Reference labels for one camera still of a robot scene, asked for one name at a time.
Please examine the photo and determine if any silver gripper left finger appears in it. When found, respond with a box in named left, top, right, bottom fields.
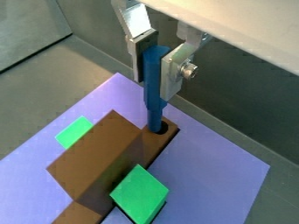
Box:
left=111, top=0, right=159, bottom=82

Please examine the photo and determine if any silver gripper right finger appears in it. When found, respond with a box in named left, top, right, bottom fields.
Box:
left=161, top=22, right=213, bottom=101

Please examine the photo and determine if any blue cylindrical peg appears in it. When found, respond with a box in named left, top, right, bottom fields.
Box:
left=143, top=45, right=170, bottom=135

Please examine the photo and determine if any purple board base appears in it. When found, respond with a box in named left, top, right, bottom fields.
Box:
left=0, top=74, right=270, bottom=224

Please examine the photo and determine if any green block left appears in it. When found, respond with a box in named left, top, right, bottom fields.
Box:
left=55, top=115, right=94, bottom=150

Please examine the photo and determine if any green block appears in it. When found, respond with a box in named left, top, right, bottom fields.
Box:
left=110, top=164, right=170, bottom=224
left=55, top=115, right=94, bottom=150

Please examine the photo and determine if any green block right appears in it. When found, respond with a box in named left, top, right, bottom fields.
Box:
left=110, top=164, right=170, bottom=224

